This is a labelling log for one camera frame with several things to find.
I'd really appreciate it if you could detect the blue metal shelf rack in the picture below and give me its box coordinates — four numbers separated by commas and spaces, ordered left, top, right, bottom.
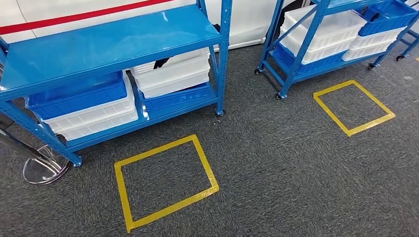
254, 0, 419, 100
394, 19, 419, 62
0, 0, 234, 168

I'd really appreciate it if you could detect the yellow floor tape square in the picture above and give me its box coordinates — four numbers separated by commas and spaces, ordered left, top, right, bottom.
313, 80, 396, 138
114, 134, 220, 234

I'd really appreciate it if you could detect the black plastic piece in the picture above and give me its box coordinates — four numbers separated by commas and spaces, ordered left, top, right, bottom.
153, 57, 173, 70

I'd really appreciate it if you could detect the white car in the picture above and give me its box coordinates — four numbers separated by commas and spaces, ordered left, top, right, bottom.
0, 0, 312, 52

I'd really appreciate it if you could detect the chrome base stanchion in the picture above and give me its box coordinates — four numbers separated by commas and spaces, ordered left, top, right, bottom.
0, 129, 72, 186

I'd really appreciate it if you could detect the red barrier belt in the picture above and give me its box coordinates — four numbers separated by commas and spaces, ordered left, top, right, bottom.
0, 0, 174, 36

